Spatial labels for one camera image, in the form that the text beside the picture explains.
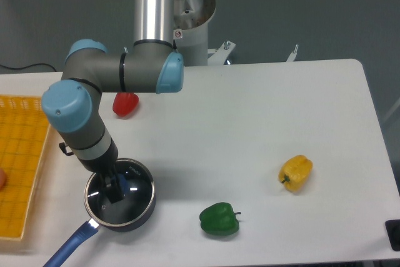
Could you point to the dark saucepan blue handle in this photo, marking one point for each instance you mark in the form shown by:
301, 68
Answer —
88, 229

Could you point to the red bell pepper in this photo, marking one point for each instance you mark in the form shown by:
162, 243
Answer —
125, 103

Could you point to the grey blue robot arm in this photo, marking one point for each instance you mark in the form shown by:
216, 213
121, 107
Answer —
72, 104

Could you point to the yellow bell pepper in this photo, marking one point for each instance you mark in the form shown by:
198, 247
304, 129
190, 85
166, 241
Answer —
295, 172

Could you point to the white metal base frame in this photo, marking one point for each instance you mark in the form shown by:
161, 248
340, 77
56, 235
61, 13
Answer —
225, 54

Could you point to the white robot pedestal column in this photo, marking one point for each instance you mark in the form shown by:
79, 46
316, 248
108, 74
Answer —
191, 19

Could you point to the black device at table edge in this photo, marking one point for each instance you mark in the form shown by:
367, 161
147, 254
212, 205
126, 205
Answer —
393, 232

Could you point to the glass lid blue knob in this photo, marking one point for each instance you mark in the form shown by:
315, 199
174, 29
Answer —
132, 211

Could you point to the green bell pepper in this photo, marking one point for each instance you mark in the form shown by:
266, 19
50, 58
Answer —
219, 219

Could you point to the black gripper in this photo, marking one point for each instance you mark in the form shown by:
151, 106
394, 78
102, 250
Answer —
116, 186

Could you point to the yellow woven basket tray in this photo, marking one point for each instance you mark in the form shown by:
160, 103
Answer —
24, 133

